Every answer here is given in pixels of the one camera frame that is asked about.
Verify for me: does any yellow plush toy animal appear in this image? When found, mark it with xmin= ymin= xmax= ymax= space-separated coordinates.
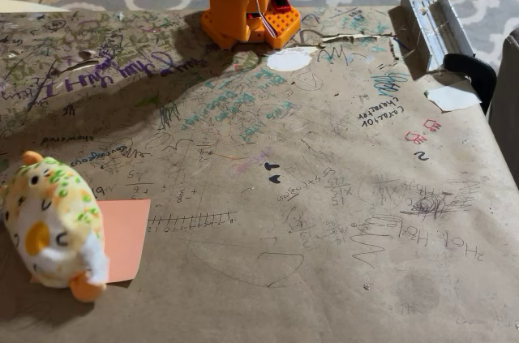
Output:
xmin=0 ymin=150 xmax=110 ymax=303

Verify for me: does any scribbled brown paper table cover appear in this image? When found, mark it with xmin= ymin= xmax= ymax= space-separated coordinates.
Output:
xmin=0 ymin=5 xmax=519 ymax=343

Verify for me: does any grey servo cable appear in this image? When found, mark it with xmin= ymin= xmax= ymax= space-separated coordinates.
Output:
xmin=251 ymin=0 xmax=277 ymax=41

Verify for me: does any aluminium rail profile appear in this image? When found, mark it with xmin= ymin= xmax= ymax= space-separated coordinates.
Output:
xmin=398 ymin=0 xmax=476 ymax=83

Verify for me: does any white paper scrap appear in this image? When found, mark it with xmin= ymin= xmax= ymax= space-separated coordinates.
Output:
xmin=423 ymin=80 xmax=483 ymax=114

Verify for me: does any pink sticky note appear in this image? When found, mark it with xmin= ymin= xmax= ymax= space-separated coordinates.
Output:
xmin=29 ymin=198 xmax=152 ymax=285

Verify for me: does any cream paper sheet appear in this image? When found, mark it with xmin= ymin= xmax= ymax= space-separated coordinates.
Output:
xmin=0 ymin=0 xmax=72 ymax=15

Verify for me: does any grey upholstered furniture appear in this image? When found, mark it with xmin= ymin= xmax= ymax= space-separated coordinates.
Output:
xmin=487 ymin=28 xmax=519 ymax=195

